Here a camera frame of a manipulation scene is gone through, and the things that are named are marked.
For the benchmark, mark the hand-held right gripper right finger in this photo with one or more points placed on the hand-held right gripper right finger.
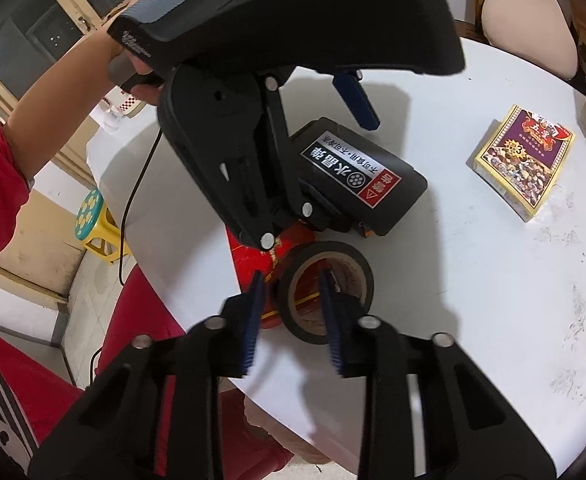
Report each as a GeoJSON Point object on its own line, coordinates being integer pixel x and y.
{"type": "Point", "coordinates": [330, 320]}

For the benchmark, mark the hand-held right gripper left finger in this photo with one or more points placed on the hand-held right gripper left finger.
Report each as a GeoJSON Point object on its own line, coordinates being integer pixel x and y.
{"type": "Point", "coordinates": [253, 320]}

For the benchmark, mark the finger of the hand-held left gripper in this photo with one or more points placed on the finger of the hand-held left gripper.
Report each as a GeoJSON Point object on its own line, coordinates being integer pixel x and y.
{"type": "Point", "coordinates": [283, 170]}
{"type": "Point", "coordinates": [358, 100]}

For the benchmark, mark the black tape roll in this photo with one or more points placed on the black tape roll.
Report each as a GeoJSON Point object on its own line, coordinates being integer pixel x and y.
{"type": "Point", "coordinates": [298, 270]}

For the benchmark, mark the black box with label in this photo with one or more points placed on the black box with label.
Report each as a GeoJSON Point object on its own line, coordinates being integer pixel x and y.
{"type": "Point", "coordinates": [373, 195]}

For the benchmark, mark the person's left forearm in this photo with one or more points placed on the person's left forearm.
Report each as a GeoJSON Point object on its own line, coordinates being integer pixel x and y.
{"type": "Point", "coordinates": [48, 105]}

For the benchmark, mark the person's left hand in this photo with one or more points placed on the person's left hand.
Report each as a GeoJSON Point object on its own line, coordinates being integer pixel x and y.
{"type": "Point", "coordinates": [145, 94]}

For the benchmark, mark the red flat box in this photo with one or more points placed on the red flat box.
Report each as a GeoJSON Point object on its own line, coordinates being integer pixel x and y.
{"type": "Point", "coordinates": [253, 260]}

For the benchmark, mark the person's left leg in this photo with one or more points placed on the person's left leg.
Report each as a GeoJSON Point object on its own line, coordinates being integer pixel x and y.
{"type": "Point", "coordinates": [143, 310]}

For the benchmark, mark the person's leg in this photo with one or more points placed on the person's leg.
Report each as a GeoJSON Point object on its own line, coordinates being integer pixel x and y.
{"type": "Point", "coordinates": [143, 310]}
{"type": "Point", "coordinates": [258, 442]}

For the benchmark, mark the person's right leg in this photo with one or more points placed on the person's right leg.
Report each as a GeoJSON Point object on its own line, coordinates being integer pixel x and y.
{"type": "Point", "coordinates": [258, 442]}

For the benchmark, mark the white top wooden coffee table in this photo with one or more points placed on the white top wooden coffee table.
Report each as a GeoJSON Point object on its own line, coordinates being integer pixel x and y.
{"type": "Point", "coordinates": [473, 285]}

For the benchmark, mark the purple yellow snack box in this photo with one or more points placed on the purple yellow snack box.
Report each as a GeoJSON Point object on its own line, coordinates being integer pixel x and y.
{"type": "Point", "coordinates": [525, 160]}

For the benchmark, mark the beige back cushion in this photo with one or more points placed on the beige back cushion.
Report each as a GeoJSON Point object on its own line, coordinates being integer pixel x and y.
{"type": "Point", "coordinates": [528, 20]}

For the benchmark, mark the green yellow plastic stool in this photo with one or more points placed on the green yellow plastic stool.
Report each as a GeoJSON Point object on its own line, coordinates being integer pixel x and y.
{"type": "Point", "coordinates": [90, 215]}

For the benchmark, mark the window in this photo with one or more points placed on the window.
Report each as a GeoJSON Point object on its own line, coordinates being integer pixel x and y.
{"type": "Point", "coordinates": [33, 25]}

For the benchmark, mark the person's torso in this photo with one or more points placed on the person's torso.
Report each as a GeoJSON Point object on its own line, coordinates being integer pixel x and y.
{"type": "Point", "coordinates": [3, 400]}

